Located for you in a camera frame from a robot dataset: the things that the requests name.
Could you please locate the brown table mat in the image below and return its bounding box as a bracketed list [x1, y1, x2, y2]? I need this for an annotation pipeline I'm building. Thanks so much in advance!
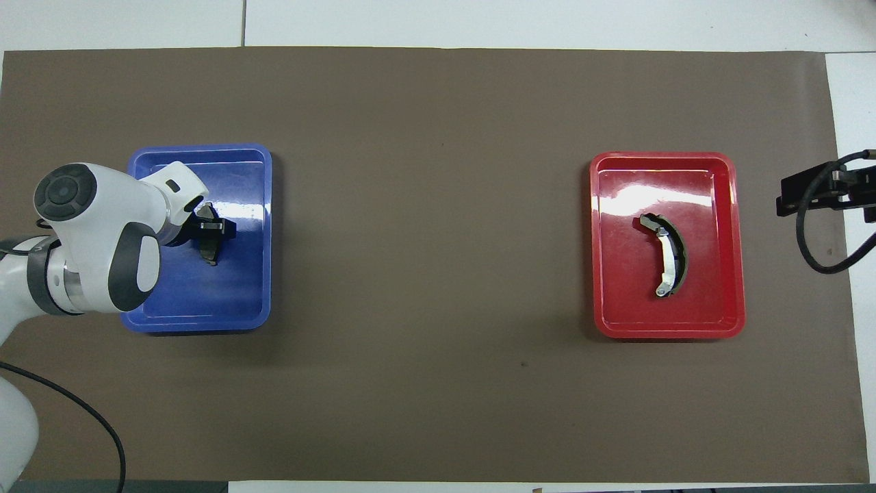
[0, 47, 871, 484]

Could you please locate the dark brake pad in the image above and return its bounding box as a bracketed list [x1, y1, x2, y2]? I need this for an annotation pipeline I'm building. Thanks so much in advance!
[198, 202, 224, 267]

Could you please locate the blue plastic tray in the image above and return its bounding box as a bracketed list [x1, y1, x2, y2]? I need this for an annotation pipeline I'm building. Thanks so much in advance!
[120, 142, 273, 334]

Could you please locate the red plastic tray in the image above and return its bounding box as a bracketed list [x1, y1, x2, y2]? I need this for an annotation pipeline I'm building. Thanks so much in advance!
[589, 151, 746, 340]

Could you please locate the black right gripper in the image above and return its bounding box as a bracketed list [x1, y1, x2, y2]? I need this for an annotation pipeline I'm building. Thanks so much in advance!
[775, 162, 876, 224]

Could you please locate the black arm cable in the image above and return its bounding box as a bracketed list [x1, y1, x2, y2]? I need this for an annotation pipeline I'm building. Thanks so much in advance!
[795, 149, 876, 275]
[0, 361, 128, 493]

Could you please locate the curved brake shoe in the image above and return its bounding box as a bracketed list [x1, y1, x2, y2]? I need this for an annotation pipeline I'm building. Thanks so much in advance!
[640, 212, 689, 299]

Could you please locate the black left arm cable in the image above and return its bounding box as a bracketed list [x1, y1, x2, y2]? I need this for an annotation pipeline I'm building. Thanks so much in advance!
[0, 361, 128, 493]

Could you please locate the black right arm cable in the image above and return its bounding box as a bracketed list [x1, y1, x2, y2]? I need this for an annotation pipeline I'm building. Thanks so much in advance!
[795, 149, 876, 275]

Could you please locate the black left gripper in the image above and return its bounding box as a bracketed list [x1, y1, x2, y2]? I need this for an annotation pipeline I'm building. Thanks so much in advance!
[159, 203, 237, 247]

